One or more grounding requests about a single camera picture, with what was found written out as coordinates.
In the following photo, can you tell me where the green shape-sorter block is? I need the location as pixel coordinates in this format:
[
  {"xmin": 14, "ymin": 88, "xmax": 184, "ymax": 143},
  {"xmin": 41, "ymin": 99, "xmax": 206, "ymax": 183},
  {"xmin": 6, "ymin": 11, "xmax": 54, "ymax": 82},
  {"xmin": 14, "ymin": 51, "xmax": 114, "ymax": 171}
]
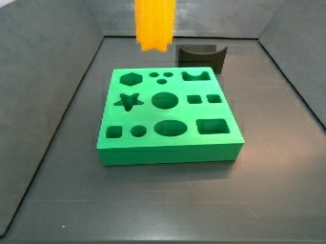
[{"xmin": 97, "ymin": 67, "xmax": 245, "ymax": 166}]

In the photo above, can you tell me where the black curved holder block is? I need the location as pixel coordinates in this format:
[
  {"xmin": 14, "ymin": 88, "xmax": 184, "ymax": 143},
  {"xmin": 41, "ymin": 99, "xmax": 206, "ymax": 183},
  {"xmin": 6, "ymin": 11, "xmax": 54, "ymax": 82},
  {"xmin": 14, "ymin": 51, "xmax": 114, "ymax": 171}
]
[{"xmin": 177, "ymin": 44, "xmax": 229, "ymax": 74}]

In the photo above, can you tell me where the orange star-shaped peg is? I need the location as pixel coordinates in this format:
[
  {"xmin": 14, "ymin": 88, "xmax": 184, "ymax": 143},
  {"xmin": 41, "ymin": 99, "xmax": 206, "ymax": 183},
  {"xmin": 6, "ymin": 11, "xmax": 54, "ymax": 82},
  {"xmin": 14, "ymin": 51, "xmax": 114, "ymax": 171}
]
[{"xmin": 136, "ymin": 0, "xmax": 177, "ymax": 52}]

